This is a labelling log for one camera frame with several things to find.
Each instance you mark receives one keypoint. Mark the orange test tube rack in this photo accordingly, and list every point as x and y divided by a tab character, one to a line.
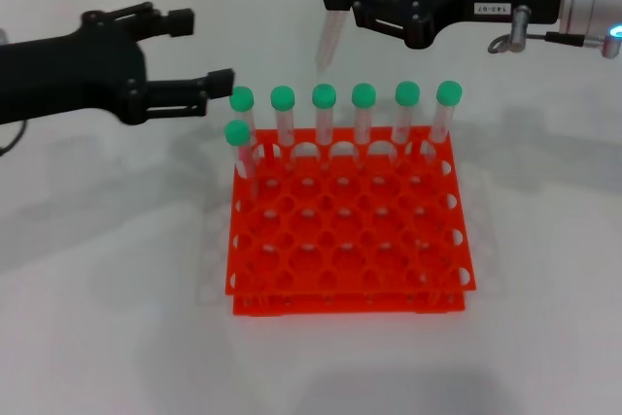
350	240

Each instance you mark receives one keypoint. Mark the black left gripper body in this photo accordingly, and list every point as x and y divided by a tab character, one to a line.
73	75

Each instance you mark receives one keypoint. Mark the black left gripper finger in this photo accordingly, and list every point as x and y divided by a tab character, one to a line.
181	21
218	82

